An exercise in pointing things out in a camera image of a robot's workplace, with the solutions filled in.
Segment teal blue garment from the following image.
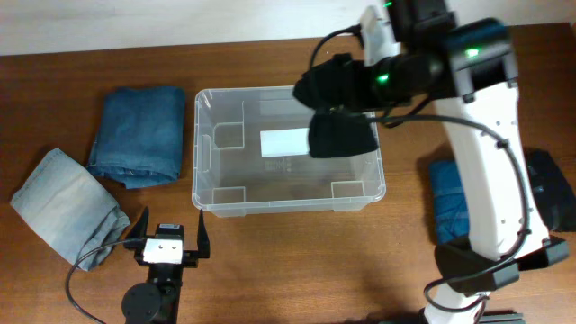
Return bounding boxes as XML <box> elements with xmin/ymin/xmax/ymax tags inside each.
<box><xmin>428</xmin><ymin>160</ymin><xmax>470</xmax><ymax>244</ymax></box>

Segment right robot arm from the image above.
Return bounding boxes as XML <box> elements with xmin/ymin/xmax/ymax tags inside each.
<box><xmin>293</xmin><ymin>0</ymin><xmax>569</xmax><ymax>323</ymax></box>

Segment small black garment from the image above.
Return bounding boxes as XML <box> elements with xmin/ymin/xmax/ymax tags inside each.
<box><xmin>308</xmin><ymin>113</ymin><xmax>379</xmax><ymax>158</ymax></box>

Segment dark blue folded jeans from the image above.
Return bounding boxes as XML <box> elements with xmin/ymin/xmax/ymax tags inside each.
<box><xmin>86</xmin><ymin>86</ymin><xmax>186</xmax><ymax>189</ymax></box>

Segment large black garment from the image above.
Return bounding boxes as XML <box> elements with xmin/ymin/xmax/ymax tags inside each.
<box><xmin>526</xmin><ymin>149</ymin><xmax>575</xmax><ymax>232</ymax></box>

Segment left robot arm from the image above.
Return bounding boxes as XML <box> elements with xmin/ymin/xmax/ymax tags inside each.
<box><xmin>121</xmin><ymin>209</ymin><xmax>211</xmax><ymax>324</ymax></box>

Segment light blue jeans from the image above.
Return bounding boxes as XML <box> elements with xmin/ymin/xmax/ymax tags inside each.
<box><xmin>10</xmin><ymin>148</ymin><xmax>131</xmax><ymax>264</ymax></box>

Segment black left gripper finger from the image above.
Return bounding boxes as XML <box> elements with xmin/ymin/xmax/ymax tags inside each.
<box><xmin>125</xmin><ymin>207</ymin><xmax>149</xmax><ymax>239</ymax></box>
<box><xmin>196</xmin><ymin>210</ymin><xmax>211</xmax><ymax>258</ymax></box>

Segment white label inside bin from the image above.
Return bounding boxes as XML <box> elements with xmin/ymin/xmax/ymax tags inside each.
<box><xmin>260</xmin><ymin>128</ymin><xmax>310</xmax><ymax>158</ymax></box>

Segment clear plastic storage bin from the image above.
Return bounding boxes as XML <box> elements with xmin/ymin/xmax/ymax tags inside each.
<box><xmin>192</xmin><ymin>86</ymin><xmax>386</xmax><ymax>218</ymax></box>

